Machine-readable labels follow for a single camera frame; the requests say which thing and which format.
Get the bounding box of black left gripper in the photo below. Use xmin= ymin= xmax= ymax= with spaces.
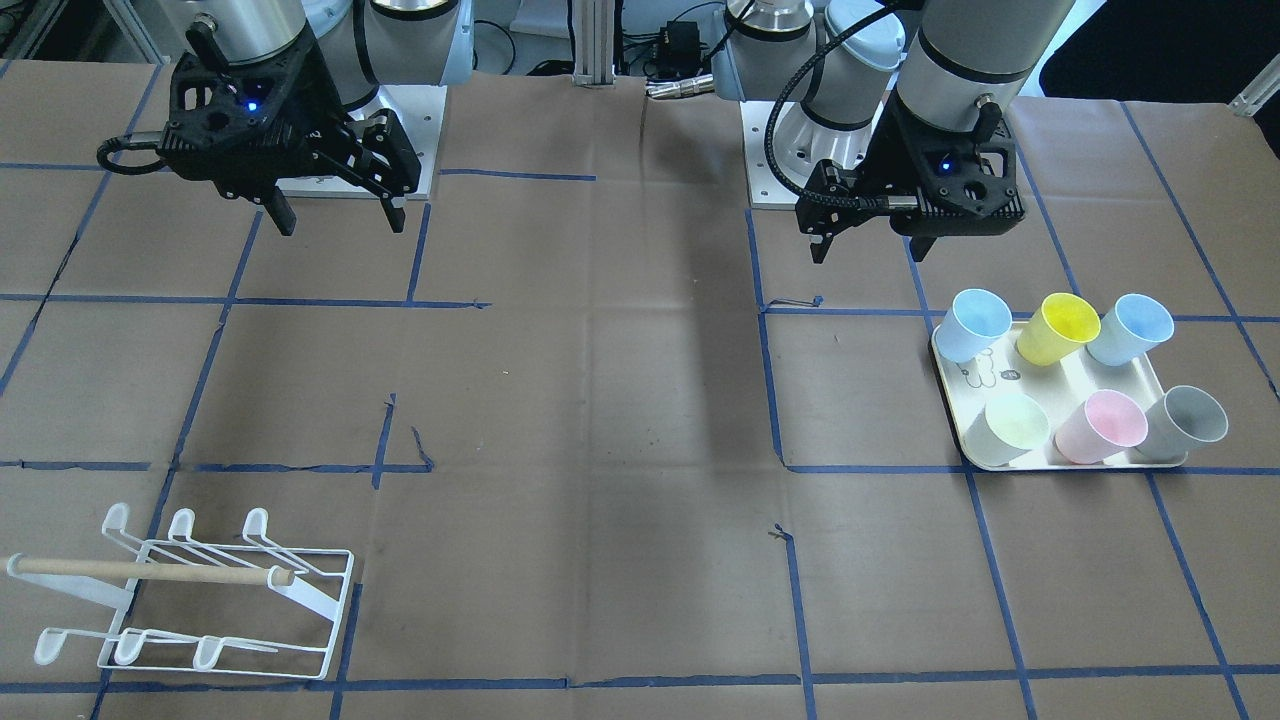
xmin=796 ymin=95 xmax=1027 ymax=265

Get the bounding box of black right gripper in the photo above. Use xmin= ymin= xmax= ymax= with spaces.
xmin=156 ymin=45 xmax=421 ymax=237

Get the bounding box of light blue cup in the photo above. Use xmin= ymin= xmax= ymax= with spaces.
xmin=934 ymin=288 xmax=1012 ymax=363
xmin=1085 ymin=293 xmax=1175 ymax=366

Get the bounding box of white cup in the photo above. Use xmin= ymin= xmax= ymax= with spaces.
xmin=963 ymin=395 xmax=1051 ymax=468

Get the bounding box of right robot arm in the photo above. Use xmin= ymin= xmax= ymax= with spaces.
xmin=156 ymin=1 xmax=474 ymax=236

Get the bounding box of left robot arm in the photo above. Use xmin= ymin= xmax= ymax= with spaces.
xmin=710 ymin=1 xmax=1070 ymax=264

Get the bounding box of yellow cup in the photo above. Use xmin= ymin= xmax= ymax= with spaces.
xmin=1015 ymin=292 xmax=1101 ymax=366

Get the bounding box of pink cup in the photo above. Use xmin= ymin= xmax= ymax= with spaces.
xmin=1053 ymin=389 xmax=1149 ymax=464

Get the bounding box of grey cup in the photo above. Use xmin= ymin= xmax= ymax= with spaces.
xmin=1135 ymin=386 xmax=1229 ymax=462

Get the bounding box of cream serving tray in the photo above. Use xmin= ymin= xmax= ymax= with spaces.
xmin=931 ymin=320 xmax=1188 ymax=471

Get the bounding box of aluminium frame post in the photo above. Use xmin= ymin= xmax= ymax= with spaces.
xmin=567 ymin=0 xmax=621 ymax=87

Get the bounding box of white wire cup rack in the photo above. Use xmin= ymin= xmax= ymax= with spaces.
xmin=6 ymin=502 xmax=356 ymax=682

